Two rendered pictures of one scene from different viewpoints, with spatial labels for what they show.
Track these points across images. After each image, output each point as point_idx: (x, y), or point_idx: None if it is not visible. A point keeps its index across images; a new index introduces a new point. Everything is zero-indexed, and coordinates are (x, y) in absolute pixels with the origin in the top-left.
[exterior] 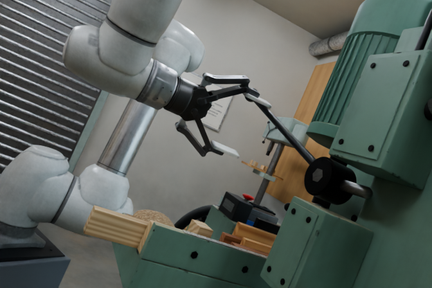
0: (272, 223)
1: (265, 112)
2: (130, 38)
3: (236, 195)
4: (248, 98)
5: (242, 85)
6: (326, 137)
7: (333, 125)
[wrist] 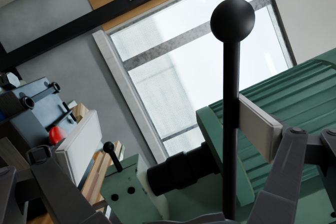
0: (84, 177)
1: (232, 153)
2: None
3: (28, 116)
4: (262, 155)
5: (309, 155)
6: (236, 198)
7: (253, 197)
